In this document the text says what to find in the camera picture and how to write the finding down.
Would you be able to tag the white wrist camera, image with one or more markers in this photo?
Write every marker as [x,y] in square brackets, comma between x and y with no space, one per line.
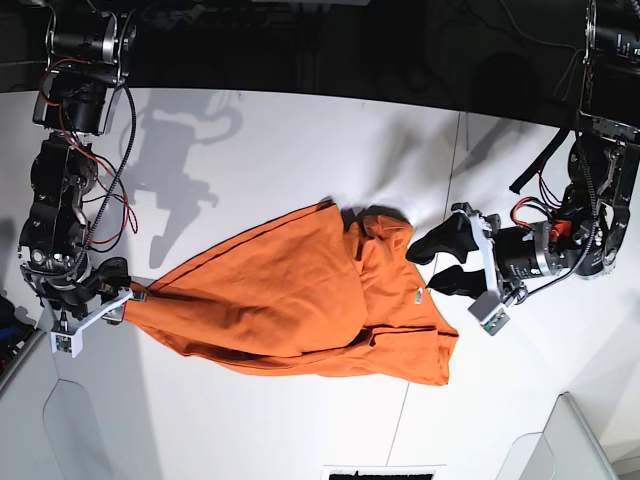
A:
[490,312]
[66,335]

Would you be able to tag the orange t-shirt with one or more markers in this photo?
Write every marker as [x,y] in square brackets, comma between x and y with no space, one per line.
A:
[305,293]

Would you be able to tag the white framed black panel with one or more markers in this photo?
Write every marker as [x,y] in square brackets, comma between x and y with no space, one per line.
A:
[415,472]

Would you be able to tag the white wrist camera, image left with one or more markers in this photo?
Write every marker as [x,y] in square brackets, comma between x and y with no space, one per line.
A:
[66,335]

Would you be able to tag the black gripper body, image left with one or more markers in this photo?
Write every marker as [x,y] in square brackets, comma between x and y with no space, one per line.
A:
[66,288]

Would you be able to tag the white wrist camera, image right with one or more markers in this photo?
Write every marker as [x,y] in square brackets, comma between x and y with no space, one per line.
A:
[490,312]

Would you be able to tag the grey tool tray, left edge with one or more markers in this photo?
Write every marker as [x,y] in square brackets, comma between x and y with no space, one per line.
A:
[18,340]

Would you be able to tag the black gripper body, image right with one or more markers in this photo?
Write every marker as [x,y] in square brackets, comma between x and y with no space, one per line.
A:
[511,256]

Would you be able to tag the grey box, bottom right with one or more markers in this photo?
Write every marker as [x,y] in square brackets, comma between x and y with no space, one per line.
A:
[566,448]

